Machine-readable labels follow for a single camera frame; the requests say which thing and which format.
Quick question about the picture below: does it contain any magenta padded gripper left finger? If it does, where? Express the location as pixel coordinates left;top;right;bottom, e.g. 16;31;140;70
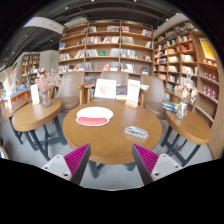
42;144;91;185

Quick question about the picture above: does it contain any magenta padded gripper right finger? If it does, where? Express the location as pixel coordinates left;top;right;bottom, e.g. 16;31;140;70
132;144;182;185

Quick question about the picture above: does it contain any white mouse pad red rest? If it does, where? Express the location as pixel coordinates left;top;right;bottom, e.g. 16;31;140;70
76;107;113;126

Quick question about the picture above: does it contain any round wooden centre table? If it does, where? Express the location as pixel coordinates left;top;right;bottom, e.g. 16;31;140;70
62;99;163;179

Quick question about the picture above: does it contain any round wooden table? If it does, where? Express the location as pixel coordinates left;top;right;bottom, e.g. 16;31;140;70
11;98;68;162
62;99;163;179
160;110;212;168

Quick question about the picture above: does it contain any round wooden right table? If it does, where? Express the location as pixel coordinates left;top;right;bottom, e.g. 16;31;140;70
160;110;212;168

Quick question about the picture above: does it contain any stack of books right table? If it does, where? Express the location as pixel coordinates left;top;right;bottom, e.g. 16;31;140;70
162;100;178;112

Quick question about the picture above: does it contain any round wooden left table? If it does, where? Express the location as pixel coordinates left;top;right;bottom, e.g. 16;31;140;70
11;98;68;162

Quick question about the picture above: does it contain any beige armchair right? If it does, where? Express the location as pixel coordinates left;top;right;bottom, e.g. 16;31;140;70
140;75;166;119

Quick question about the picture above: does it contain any beige armchair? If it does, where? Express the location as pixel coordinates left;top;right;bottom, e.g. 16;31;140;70
56;71;85;112
87;70;130;102
140;75;166;119

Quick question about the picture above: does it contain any beige armchair left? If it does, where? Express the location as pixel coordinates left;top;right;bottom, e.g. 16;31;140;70
56;71;85;112

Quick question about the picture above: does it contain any glass jar with white flowers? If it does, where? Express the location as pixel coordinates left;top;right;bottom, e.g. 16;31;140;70
173;71;199;121

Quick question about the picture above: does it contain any small wooden table far left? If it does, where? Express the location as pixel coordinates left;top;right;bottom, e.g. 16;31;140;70
3;99;28;143

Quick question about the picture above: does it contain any white sign with red print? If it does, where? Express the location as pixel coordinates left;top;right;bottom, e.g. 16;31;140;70
125;79;140;108

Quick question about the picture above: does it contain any white picture display card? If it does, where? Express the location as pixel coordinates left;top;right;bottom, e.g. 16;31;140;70
94;79;116;99

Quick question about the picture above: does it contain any small white sign left table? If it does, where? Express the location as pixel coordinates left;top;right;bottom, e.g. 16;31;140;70
30;84;40;104

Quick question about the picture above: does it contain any glass vase with dried flowers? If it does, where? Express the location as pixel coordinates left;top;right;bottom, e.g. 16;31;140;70
35;68;61;107

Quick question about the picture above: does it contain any beige armchair middle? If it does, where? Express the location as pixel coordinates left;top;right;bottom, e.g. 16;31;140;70
87;70;130;102

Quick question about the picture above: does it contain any distant wooden bookshelf left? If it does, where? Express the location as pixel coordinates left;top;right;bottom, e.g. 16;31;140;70
21;52;40;86

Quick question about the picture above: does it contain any large wooden bookshelf centre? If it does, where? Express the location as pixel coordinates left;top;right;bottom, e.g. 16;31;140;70
58;20;154;76

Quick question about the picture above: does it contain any wooden bookshelf right wall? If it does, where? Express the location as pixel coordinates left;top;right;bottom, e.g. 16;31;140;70
154;19;224;159

